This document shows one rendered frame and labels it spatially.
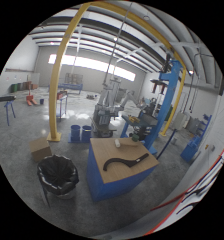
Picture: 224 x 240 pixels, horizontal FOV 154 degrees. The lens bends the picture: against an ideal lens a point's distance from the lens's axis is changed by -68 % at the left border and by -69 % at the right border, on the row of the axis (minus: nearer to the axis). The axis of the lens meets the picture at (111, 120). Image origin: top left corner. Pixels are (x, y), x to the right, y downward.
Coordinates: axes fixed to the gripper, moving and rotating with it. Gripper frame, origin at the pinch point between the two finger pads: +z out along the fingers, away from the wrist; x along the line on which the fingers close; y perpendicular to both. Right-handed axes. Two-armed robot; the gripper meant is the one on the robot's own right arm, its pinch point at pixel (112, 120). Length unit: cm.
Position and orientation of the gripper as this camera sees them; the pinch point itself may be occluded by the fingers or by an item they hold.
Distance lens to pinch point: 198.1
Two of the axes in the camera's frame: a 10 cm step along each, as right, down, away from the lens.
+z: 0.8, 9.9, 1.2
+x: -8.1, 1.4, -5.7
